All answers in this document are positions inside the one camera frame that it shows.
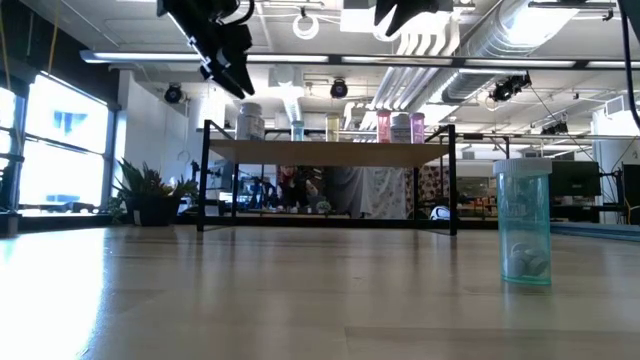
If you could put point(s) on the black computer monitor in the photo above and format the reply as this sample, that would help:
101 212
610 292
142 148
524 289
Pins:
575 177

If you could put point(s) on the large white medicine bottle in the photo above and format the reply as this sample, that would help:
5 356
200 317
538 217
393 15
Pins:
249 122

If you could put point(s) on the pink pill bottle white cap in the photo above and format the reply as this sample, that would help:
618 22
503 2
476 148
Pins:
383 127

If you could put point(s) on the teal pill bottle white cap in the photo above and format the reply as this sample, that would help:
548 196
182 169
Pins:
524 225
297 131

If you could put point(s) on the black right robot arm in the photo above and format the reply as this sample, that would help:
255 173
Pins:
632 15

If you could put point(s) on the potted green plant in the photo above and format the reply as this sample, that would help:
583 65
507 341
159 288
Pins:
150 192

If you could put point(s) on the large yellow pill bottle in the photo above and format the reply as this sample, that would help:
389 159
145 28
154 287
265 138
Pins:
332 129

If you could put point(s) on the white bottle blue label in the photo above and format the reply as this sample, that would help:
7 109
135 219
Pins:
400 129

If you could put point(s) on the wooden shelf black frame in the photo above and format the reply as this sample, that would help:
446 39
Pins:
325 152

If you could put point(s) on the long ceiling light bar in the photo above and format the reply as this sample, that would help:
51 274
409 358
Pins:
145 56

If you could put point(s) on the person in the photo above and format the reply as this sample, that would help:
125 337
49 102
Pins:
295 187

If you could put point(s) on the blue mat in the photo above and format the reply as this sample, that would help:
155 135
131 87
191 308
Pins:
595 231

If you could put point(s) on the white hanging cloth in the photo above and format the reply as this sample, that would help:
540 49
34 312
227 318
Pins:
370 192

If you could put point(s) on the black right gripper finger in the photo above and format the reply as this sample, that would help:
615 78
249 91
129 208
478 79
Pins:
415 7
385 7

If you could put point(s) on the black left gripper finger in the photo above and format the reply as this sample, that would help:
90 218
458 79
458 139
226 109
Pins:
225 82
242 75

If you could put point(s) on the silver ventilation duct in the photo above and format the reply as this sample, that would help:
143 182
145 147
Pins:
495 45

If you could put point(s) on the black ceiling spotlight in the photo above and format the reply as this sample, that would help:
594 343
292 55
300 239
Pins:
173 93
338 88
510 86

